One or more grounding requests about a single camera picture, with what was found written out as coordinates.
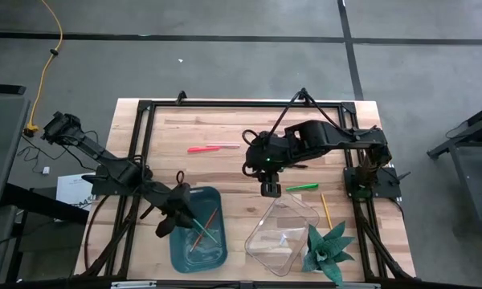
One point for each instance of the teal artificial plant white pot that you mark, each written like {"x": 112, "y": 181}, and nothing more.
{"x": 325, "y": 251}

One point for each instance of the orange pencil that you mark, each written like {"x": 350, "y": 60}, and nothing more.
{"x": 209, "y": 222}

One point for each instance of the teal plastic bin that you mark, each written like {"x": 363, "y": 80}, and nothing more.
{"x": 198, "y": 257}

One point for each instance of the silver metal bar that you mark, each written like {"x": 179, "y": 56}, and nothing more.
{"x": 361, "y": 286}
{"x": 132, "y": 285}

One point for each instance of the yellow pencil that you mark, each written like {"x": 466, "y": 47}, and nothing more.
{"x": 326, "y": 211}

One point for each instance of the black pen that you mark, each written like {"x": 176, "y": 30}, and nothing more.
{"x": 300, "y": 165}

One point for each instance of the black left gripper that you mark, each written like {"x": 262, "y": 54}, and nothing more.
{"x": 178, "y": 202}

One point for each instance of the pink pencil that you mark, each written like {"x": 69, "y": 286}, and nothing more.
{"x": 224, "y": 145}

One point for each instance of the black metal stand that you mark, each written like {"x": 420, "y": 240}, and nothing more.
{"x": 44, "y": 200}

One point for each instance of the clear plastic container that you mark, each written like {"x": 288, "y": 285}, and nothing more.
{"x": 279, "y": 241}

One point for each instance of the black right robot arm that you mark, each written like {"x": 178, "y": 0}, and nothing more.
{"x": 325, "y": 134}

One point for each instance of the mint green pencil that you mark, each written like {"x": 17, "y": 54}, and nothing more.
{"x": 209, "y": 234}

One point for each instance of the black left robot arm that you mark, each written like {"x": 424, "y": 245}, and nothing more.
{"x": 112, "y": 168}

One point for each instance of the orange pen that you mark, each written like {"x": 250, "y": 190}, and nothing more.
{"x": 204, "y": 149}

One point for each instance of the dark grey table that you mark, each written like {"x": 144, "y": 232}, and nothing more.
{"x": 0, "y": 152}

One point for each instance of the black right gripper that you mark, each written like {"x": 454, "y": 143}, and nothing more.
{"x": 267, "y": 154}

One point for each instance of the small white adapter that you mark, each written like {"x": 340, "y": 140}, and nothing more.
{"x": 46, "y": 170}

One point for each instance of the white paper sheet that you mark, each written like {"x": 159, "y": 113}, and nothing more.
{"x": 70, "y": 192}

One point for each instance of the grey metal table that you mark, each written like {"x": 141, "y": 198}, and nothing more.
{"x": 462, "y": 134}

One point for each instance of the black aluminium table frame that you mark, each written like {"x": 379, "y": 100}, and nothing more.
{"x": 225, "y": 104}

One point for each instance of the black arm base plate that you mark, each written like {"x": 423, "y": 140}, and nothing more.
{"x": 100, "y": 188}
{"x": 387, "y": 188}

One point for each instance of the green pen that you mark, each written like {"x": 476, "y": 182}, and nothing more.
{"x": 302, "y": 187}

